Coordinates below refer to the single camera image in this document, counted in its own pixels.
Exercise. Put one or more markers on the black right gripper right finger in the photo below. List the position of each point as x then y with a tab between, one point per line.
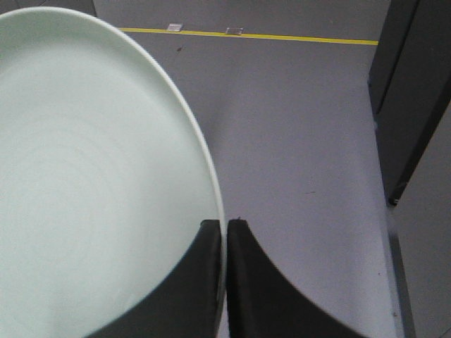
261	302

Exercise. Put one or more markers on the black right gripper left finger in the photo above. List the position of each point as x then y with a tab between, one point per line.
187	302

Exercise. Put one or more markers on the light green round plate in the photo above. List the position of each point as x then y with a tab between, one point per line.
105	174

